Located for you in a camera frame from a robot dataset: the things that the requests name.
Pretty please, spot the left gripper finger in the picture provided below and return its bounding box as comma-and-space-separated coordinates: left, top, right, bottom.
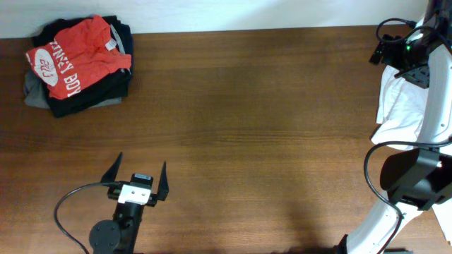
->
100, 152, 123, 183
157, 162, 170, 201

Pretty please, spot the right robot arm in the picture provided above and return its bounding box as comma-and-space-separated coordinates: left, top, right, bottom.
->
333, 0, 451, 254

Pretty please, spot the red t-shirt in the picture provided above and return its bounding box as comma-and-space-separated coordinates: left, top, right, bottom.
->
25, 16, 131, 99

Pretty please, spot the black folded garment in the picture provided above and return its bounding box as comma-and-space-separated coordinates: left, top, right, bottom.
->
32, 16, 133, 118

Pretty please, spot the grey folded garment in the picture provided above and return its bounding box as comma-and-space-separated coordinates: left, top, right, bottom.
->
23, 68, 123, 109

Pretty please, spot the white t-shirt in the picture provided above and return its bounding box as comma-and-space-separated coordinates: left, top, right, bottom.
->
369, 50, 451, 242

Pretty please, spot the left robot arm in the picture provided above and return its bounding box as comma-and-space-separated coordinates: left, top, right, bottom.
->
89, 154, 170, 254

